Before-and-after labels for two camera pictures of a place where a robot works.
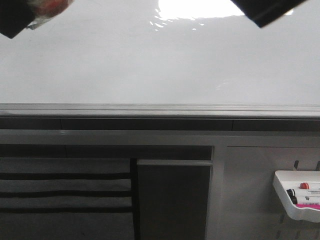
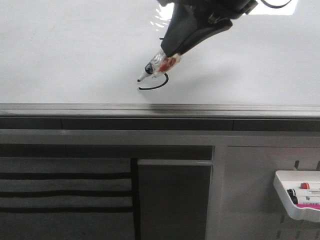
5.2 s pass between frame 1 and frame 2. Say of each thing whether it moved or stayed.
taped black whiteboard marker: moved
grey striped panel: stayed
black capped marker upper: stayed
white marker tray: stayed
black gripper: moved
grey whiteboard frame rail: stayed
